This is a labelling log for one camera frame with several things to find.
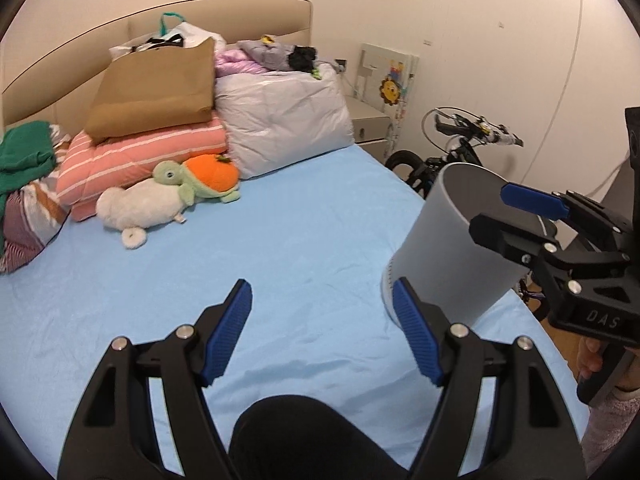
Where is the white plush toy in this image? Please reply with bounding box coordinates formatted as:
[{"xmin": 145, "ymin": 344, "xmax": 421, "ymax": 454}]
[{"xmin": 95, "ymin": 178, "xmax": 188, "ymax": 251}]

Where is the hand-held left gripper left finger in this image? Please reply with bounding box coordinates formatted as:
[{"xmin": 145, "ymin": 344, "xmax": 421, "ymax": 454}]
[{"xmin": 56, "ymin": 278, "xmax": 253, "ymax": 480}]

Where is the black bicycle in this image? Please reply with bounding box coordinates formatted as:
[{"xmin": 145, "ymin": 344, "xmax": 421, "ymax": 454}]
[{"xmin": 384, "ymin": 106, "xmax": 551, "ymax": 321}]

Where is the beige headboard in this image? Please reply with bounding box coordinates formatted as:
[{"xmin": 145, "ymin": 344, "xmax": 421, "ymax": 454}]
[{"xmin": 0, "ymin": 0, "xmax": 315, "ymax": 126}]

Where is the white board with lion sticker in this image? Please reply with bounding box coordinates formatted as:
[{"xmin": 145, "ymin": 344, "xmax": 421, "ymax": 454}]
[{"xmin": 357, "ymin": 42, "xmax": 420, "ymax": 146}]

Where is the black cloth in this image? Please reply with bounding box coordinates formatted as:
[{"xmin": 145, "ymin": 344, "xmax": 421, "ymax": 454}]
[{"xmin": 289, "ymin": 46, "xmax": 318, "ymax": 71}]

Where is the person's right hand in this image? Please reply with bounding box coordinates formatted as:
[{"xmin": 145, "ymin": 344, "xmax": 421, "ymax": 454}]
[{"xmin": 575, "ymin": 336, "xmax": 605, "ymax": 385}]

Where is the white nightstand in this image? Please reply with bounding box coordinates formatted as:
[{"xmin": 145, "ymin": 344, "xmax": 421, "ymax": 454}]
[{"xmin": 345, "ymin": 95, "xmax": 392, "ymax": 161}]

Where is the brown paper bag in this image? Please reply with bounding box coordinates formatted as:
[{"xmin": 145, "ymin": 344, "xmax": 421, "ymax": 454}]
[{"xmin": 85, "ymin": 37, "xmax": 217, "ymax": 145}]

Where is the grey cloth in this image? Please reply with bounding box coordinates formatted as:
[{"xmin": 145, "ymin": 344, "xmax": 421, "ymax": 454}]
[{"xmin": 236, "ymin": 35, "xmax": 321, "ymax": 72}]

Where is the white wall cable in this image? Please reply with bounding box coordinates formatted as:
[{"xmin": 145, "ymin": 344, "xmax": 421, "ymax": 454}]
[{"xmin": 520, "ymin": 0, "xmax": 586, "ymax": 186}]

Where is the striped blanket bundle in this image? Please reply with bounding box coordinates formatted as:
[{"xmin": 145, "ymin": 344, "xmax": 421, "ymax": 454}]
[{"xmin": 0, "ymin": 122, "xmax": 71, "ymax": 275}]

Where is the lilac jacket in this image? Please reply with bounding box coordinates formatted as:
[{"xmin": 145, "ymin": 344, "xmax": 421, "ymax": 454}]
[{"xmin": 214, "ymin": 47, "xmax": 271, "ymax": 81}]

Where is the white pillow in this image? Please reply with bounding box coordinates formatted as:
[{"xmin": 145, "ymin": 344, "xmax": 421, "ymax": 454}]
[{"xmin": 214, "ymin": 62, "xmax": 356, "ymax": 179}]

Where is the green turtle plush toy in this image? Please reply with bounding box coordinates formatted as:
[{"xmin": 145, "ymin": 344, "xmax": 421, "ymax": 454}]
[{"xmin": 152, "ymin": 154, "xmax": 242, "ymax": 206}]

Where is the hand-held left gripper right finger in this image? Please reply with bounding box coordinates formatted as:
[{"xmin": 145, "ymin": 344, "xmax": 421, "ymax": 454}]
[{"xmin": 391, "ymin": 276, "xmax": 587, "ymax": 480}]

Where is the person's black trouser leg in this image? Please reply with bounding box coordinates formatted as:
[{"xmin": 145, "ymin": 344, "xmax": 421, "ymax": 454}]
[{"xmin": 227, "ymin": 395, "xmax": 416, "ymax": 480}]

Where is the white plastic bag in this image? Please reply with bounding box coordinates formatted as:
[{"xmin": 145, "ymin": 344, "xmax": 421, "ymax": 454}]
[{"xmin": 109, "ymin": 12, "xmax": 226, "ymax": 61}]

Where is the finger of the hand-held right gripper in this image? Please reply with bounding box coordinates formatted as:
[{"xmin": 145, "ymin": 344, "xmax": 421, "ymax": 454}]
[
  {"xmin": 468, "ymin": 212, "xmax": 631, "ymax": 284},
  {"xmin": 500, "ymin": 183, "xmax": 633, "ymax": 257}
]

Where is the person's right forearm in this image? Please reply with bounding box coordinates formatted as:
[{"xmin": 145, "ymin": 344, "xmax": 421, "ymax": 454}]
[{"xmin": 580, "ymin": 385, "xmax": 640, "ymax": 480}]

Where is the pink striped pillow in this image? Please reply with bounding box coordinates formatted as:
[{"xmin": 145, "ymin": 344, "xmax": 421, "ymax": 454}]
[{"xmin": 55, "ymin": 117, "xmax": 230, "ymax": 222}]

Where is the green towel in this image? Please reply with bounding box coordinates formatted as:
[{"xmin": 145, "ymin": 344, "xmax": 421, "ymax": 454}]
[{"xmin": 0, "ymin": 121, "xmax": 57, "ymax": 211}]

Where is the blue bed sheet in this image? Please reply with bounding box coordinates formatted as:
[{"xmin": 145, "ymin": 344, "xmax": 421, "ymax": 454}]
[{"xmin": 0, "ymin": 145, "xmax": 591, "ymax": 480}]

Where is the grey bin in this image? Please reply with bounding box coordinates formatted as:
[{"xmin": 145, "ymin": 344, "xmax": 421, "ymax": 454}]
[{"xmin": 381, "ymin": 162, "xmax": 558, "ymax": 328}]

